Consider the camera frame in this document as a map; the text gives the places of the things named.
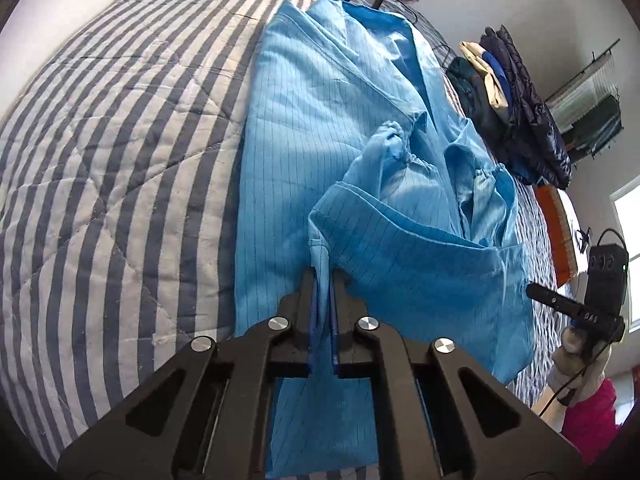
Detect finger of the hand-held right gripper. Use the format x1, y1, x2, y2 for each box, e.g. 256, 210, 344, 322
526, 281, 582, 318

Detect window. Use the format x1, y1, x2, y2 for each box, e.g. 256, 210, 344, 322
610, 180, 640, 333

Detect blue white striped blanket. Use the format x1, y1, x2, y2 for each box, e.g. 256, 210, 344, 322
0, 0, 568, 480

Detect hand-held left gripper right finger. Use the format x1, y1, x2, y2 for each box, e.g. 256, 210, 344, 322
331, 276, 584, 480

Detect royal blue garment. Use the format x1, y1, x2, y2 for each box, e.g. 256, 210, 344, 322
482, 50, 514, 107

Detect striped hanging cloth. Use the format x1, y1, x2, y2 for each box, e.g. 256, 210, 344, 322
547, 60, 621, 132

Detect dark teal garment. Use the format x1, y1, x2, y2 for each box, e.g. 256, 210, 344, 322
445, 56, 508, 142

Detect black metal clothes rack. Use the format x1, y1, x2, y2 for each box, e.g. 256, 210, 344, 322
544, 37, 627, 163

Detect person's right forearm pink sleeve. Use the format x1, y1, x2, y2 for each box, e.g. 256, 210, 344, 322
560, 377, 622, 467

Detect pile of dark jackets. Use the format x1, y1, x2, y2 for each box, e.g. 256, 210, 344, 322
480, 25, 574, 191

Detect dark hanging clothes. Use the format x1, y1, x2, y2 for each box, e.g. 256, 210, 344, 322
565, 95, 624, 162

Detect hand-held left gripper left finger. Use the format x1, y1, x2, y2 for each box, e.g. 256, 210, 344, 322
56, 272, 317, 480

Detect person's right hand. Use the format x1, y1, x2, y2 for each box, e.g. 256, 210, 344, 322
549, 324, 614, 407

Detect beige garment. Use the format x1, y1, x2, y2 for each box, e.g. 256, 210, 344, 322
459, 40, 512, 126

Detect light blue pinstriped coat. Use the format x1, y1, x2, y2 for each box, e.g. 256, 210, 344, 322
234, 0, 536, 480

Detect table with orange cloth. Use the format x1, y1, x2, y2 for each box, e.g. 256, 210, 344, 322
532, 182, 594, 289

